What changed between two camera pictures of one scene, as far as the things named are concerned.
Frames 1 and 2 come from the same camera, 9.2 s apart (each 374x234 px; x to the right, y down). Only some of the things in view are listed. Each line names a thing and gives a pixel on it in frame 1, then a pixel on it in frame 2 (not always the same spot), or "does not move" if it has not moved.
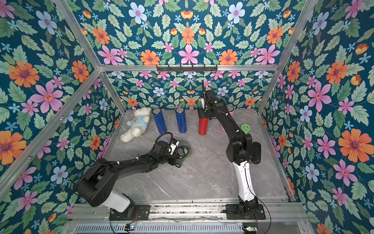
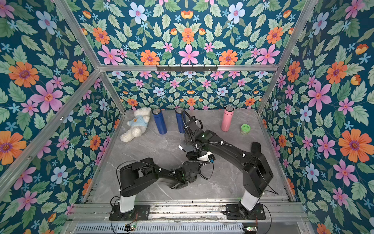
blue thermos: (160, 123) does not move
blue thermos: (181, 119) does not move
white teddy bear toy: (139, 124) does not move
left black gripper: (174, 159) to (194, 155)
